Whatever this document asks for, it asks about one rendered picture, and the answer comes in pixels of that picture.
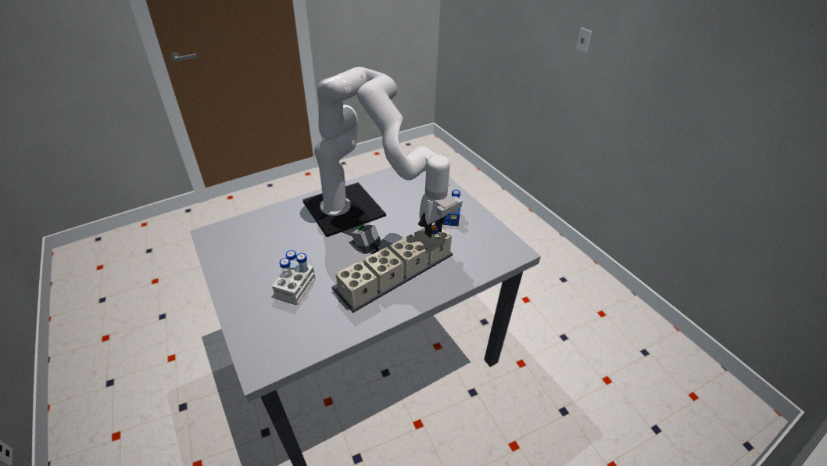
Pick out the blue tube rack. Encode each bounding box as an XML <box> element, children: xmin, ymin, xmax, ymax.
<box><xmin>442</xmin><ymin>208</ymin><xmax>460</xmax><ymax>226</ymax></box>

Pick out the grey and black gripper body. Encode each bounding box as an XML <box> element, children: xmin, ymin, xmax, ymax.
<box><xmin>419</xmin><ymin>194</ymin><xmax>444</xmax><ymax>224</ymax></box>

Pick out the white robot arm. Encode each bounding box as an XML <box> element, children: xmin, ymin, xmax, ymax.
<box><xmin>314</xmin><ymin>67</ymin><xmax>463</xmax><ymax>217</ymax></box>

